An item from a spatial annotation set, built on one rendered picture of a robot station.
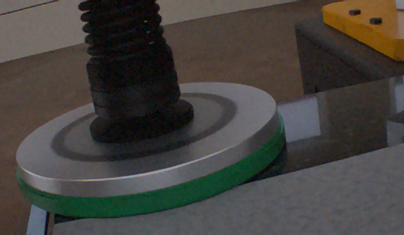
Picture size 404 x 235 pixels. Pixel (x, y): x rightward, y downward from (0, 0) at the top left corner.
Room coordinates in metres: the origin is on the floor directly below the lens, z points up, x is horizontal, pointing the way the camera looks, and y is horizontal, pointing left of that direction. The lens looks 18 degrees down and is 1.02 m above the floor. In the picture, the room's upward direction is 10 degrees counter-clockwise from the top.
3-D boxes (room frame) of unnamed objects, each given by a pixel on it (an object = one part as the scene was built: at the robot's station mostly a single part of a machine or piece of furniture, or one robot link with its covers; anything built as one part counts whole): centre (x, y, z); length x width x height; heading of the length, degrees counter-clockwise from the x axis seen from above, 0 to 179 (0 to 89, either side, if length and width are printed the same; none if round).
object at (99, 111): (0.48, 0.05, 0.89); 0.07 x 0.07 x 0.01
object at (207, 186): (0.48, 0.05, 0.86); 0.22 x 0.22 x 0.04
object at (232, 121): (0.48, 0.05, 0.87); 0.21 x 0.21 x 0.01
